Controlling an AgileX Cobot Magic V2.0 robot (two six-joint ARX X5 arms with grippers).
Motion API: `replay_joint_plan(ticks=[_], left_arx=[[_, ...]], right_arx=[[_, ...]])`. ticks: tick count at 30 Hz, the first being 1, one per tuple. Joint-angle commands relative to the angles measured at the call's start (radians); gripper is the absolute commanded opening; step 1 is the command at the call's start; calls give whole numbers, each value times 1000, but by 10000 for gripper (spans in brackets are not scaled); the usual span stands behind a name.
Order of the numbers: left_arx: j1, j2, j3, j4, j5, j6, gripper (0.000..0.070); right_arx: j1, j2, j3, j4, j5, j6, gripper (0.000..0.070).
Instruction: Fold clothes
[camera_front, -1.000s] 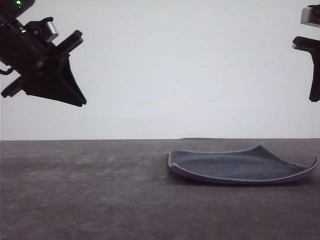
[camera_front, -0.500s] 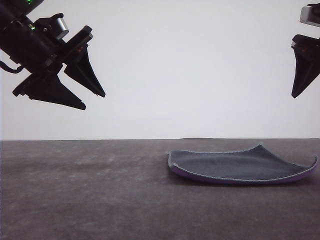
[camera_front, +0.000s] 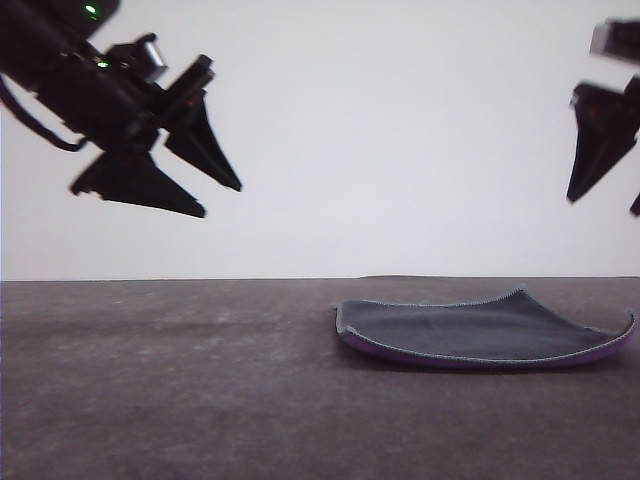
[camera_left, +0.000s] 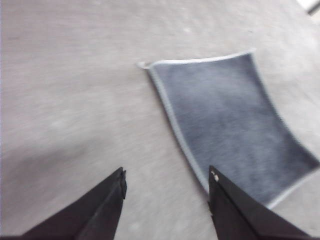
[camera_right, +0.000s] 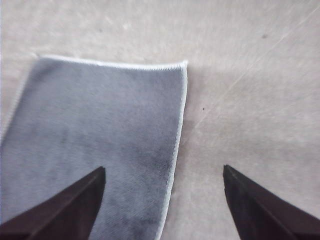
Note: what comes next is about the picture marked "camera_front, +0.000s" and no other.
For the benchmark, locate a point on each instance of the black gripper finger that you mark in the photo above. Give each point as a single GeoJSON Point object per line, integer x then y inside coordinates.
{"type": "Point", "coordinates": [135, 182]}
{"type": "Point", "coordinates": [200, 140]}
{"type": "Point", "coordinates": [637, 207]}
{"type": "Point", "coordinates": [597, 145]}

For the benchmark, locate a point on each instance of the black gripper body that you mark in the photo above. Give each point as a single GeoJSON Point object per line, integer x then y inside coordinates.
{"type": "Point", "coordinates": [600, 96]}
{"type": "Point", "coordinates": [110, 110]}

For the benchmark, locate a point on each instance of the purple towel with grey hem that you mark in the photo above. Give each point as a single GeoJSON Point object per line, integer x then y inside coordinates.
{"type": "Point", "coordinates": [450, 335]}

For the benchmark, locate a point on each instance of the grey table cloth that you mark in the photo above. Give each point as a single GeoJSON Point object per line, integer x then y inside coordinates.
{"type": "Point", "coordinates": [150, 400]}

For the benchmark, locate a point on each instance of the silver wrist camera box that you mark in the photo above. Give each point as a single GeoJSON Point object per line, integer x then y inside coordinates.
{"type": "Point", "coordinates": [612, 37]}
{"type": "Point", "coordinates": [147, 55]}

